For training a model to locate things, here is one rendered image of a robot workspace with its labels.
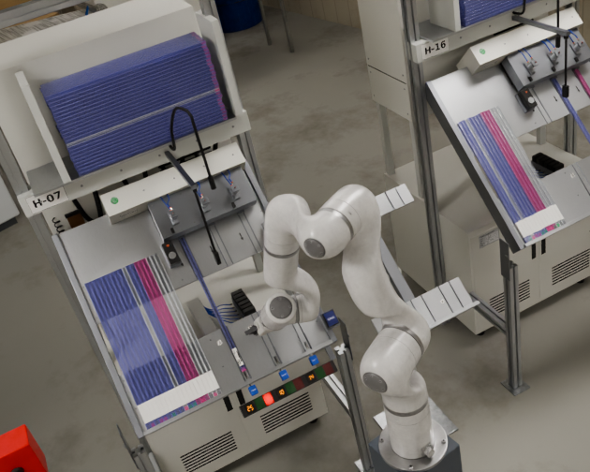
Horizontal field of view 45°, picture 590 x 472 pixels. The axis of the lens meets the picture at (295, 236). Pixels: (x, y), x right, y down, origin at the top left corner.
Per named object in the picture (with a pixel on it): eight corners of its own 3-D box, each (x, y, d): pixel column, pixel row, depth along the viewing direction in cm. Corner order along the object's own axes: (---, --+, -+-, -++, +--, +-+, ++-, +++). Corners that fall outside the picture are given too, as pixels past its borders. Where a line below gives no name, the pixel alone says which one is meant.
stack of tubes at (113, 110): (228, 118, 232) (207, 39, 217) (78, 177, 219) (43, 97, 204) (216, 107, 242) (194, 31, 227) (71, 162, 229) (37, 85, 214)
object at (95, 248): (279, 246, 247) (281, 242, 242) (98, 327, 230) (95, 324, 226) (238, 166, 254) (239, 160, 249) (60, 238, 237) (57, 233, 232)
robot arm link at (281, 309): (290, 298, 203) (258, 302, 201) (297, 289, 190) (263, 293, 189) (294, 327, 201) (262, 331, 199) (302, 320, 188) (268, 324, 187)
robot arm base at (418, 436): (462, 444, 193) (457, 398, 183) (410, 485, 186) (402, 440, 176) (415, 405, 207) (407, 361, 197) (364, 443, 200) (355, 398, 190)
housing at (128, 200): (243, 176, 254) (245, 161, 241) (113, 229, 242) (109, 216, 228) (233, 157, 256) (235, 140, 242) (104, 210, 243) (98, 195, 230)
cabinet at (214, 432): (331, 422, 299) (302, 312, 265) (177, 503, 281) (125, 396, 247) (271, 336, 351) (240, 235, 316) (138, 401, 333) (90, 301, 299)
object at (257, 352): (329, 341, 237) (331, 339, 234) (143, 432, 220) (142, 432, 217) (302, 290, 241) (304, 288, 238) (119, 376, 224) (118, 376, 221)
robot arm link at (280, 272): (322, 226, 182) (314, 303, 203) (260, 232, 179) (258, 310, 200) (331, 250, 176) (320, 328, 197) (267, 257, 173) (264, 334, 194)
